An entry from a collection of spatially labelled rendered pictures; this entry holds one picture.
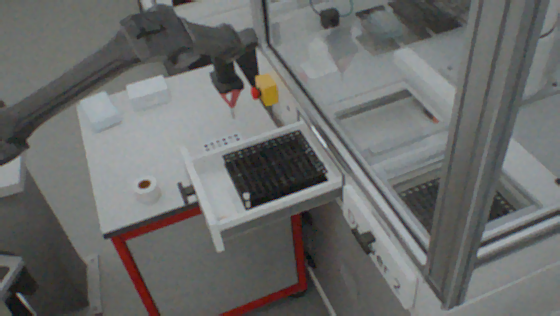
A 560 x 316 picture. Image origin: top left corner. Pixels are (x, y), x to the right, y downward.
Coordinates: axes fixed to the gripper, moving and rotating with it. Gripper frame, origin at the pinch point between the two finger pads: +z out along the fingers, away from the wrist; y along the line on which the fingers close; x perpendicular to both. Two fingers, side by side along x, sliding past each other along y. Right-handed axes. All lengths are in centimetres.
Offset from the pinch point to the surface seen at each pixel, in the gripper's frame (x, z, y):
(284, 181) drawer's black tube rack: -0.2, 2.9, -32.2
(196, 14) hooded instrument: -9, 0, 55
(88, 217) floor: 57, 92, 75
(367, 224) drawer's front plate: -9, 2, -55
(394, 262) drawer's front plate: -9, 2, -66
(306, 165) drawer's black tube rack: -7.5, 3.0, -30.1
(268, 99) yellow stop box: -12.6, 6.1, 3.6
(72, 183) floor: 60, 92, 102
